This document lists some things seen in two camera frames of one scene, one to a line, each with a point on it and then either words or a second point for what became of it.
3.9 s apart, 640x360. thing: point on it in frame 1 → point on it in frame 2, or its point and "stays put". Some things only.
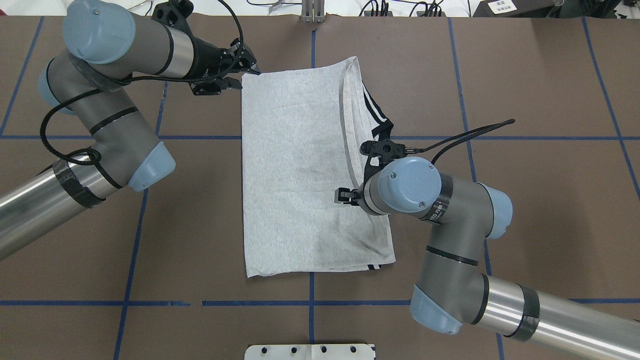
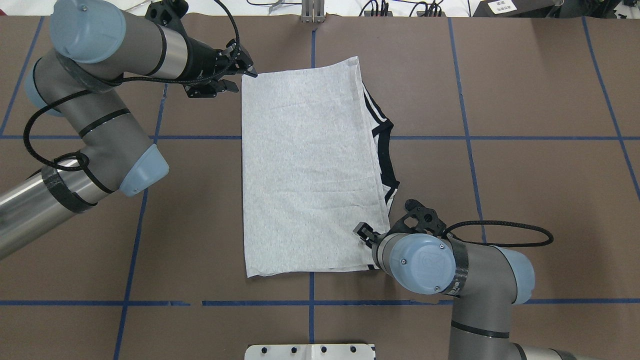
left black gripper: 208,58 stays put
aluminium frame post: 313,11 stays put
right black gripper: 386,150 → 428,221
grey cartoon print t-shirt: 304,130 stays put
